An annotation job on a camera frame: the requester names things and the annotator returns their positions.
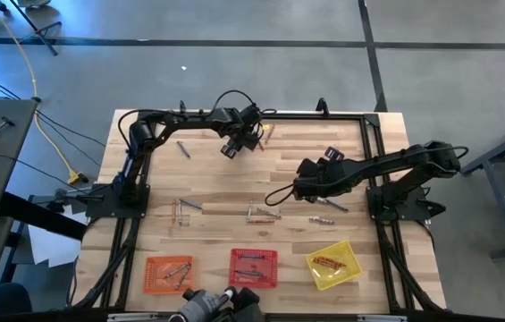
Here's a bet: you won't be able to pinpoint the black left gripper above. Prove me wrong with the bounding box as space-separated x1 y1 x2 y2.
221 116 262 160

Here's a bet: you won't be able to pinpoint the yellow extension cable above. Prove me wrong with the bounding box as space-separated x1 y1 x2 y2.
0 0 84 185

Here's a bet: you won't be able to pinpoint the grey metal table frame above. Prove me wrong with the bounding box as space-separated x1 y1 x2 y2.
459 114 505 263

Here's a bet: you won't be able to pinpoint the black desk beam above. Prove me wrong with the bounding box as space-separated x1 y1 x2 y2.
0 191 88 242

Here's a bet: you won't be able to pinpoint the black floor cables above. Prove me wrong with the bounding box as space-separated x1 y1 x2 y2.
0 66 108 180

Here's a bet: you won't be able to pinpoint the grey side desk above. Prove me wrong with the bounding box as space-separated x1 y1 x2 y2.
0 97 38 314

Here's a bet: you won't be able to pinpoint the black aluminium table frame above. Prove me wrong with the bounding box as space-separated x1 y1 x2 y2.
71 109 448 314

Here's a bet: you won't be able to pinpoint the black table clamp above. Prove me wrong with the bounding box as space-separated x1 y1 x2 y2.
53 187 105 214

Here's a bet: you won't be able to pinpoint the white paper sheets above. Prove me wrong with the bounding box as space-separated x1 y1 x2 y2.
27 205 82 269

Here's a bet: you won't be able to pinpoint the yellow plastic basket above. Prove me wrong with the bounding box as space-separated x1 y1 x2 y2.
305 240 364 292

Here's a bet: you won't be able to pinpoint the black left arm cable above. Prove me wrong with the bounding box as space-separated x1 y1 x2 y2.
209 89 278 118

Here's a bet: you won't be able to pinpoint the blue violet crayon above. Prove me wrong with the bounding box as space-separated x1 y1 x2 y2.
175 140 192 160

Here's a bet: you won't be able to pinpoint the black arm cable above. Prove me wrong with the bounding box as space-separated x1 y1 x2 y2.
209 89 278 118
264 145 470 208

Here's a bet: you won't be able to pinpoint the dark blue chair seat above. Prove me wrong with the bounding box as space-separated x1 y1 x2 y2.
0 282 33 317

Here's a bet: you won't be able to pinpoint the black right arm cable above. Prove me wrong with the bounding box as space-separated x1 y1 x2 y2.
264 145 470 208

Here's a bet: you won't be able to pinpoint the orange plastic basket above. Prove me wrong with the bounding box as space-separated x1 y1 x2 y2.
142 255 195 297

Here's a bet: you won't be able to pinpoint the red plastic basket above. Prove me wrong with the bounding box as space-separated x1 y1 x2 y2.
228 247 280 290

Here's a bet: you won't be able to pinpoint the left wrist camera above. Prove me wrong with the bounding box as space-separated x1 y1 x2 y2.
239 105 263 131

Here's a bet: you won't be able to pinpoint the black tripod stand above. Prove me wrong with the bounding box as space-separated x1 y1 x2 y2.
0 0 63 57

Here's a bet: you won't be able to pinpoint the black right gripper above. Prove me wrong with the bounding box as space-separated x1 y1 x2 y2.
294 146 349 200

